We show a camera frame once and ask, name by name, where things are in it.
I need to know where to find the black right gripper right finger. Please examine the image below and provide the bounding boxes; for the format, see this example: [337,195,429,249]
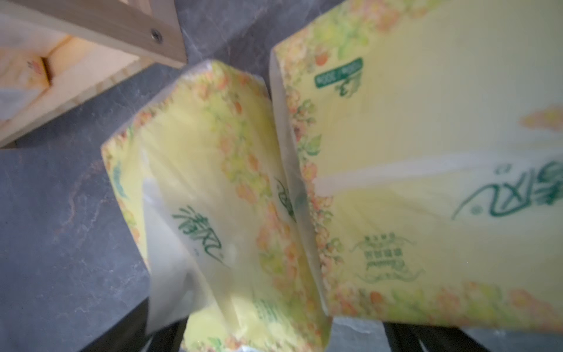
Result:
[383,323,490,352]

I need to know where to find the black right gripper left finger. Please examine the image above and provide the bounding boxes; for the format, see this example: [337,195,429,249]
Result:
[82,299,188,352]

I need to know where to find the green tissue pack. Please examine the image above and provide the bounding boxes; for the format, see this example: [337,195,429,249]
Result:
[270,1,562,332]
[101,60,331,351]

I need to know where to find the light wooden two-tier shelf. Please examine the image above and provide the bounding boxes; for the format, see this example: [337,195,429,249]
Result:
[1,1,188,147]

